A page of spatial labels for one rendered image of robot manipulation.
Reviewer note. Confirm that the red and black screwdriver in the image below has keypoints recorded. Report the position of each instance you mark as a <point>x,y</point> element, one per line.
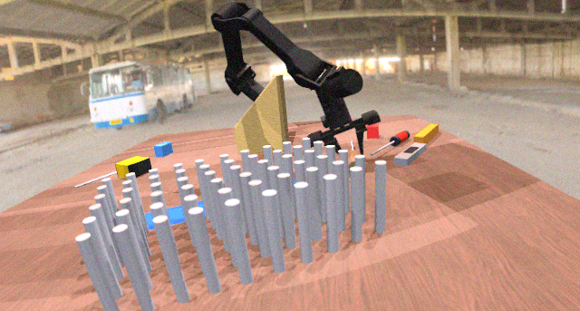
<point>394,141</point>

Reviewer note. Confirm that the small blue block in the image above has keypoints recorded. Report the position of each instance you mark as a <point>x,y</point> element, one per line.
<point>163,149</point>

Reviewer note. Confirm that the small red cube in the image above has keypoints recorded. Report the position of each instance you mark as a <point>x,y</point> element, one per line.
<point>372,131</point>

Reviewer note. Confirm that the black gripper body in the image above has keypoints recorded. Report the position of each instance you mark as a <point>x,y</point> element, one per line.
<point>338,115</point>

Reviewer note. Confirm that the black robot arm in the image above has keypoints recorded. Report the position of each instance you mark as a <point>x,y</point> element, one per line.
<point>301,64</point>

